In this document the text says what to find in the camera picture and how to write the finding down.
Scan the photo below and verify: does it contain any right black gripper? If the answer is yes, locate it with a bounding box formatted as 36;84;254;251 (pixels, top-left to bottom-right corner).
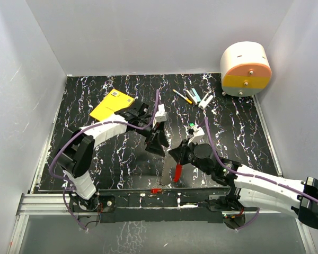
169;138;212;175

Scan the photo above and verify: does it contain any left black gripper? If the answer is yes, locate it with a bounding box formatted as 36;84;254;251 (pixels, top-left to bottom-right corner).
136;119;169;157

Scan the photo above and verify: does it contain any red key tag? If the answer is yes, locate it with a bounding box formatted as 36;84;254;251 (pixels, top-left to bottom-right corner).
151;188;162;194

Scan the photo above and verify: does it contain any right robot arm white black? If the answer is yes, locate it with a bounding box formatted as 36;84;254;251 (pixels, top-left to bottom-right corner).
169;140;318;230

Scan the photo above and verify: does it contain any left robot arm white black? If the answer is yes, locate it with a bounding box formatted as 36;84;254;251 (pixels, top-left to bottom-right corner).
52;102;169;211

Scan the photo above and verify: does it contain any yellow white pen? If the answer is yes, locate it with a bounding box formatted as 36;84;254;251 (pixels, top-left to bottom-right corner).
173;89;193;104

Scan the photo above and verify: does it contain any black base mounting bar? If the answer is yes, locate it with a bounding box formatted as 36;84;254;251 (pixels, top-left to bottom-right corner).
68;187;258;225

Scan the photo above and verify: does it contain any light blue marker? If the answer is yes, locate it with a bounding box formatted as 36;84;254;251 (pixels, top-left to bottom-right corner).
185;89;199;105

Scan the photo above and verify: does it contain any yellow notebook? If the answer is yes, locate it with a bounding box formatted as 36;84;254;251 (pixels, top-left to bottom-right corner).
90;89;135;121

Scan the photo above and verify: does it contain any white clip tool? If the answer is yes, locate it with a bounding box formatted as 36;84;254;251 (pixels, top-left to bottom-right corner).
198;92;213;110

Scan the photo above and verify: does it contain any round pastel drawer cabinet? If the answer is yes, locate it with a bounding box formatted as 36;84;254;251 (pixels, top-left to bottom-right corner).
220;41;272;97

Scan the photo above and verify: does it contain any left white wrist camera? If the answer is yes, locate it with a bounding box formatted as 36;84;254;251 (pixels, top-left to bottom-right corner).
152;104;167;129

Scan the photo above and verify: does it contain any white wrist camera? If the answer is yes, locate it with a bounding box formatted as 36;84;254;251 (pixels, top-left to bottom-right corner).
152;104;167;129
188;125;205;144

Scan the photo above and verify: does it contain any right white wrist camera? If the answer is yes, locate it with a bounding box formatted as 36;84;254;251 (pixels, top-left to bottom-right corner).
188;125;205;144

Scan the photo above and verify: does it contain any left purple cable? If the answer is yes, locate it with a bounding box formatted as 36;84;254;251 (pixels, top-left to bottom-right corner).
49;89;161;233

